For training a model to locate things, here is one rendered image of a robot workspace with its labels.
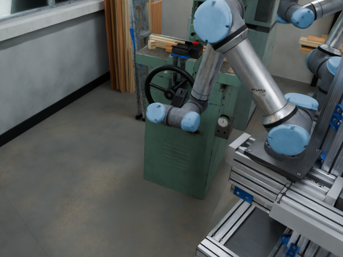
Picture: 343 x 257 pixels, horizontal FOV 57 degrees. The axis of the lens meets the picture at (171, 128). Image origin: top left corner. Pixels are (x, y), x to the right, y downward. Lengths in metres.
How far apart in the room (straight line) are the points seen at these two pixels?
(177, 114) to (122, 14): 2.02
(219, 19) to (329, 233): 0.74
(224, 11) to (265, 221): 1.22
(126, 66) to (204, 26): 2.30
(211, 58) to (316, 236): 0.69
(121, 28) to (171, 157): 1.52
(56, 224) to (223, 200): 1.04
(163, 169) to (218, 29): 1.32
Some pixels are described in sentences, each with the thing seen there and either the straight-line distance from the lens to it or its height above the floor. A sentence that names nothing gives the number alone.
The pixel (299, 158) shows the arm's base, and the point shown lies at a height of 0.84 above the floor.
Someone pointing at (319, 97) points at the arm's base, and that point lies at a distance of 1.63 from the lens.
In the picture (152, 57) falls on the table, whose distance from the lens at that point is 1.73.
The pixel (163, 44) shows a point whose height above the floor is 0.92.
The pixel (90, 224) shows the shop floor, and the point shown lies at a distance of 1.98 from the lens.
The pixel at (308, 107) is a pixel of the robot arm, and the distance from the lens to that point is 1.12.
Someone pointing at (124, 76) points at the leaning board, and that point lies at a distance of 3.26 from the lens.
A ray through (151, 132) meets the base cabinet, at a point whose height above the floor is 0.41.
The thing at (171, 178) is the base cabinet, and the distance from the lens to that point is 2.11.
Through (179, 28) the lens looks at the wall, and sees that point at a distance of 4.35.
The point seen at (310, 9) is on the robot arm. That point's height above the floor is 1.27.
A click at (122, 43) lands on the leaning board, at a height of 0.51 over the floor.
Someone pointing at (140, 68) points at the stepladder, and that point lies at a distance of 2.64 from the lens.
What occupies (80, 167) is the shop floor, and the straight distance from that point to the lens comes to 2.36.
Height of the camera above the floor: 1.52
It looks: 33 degrees down
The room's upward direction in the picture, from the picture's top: 5 degrees clockwise
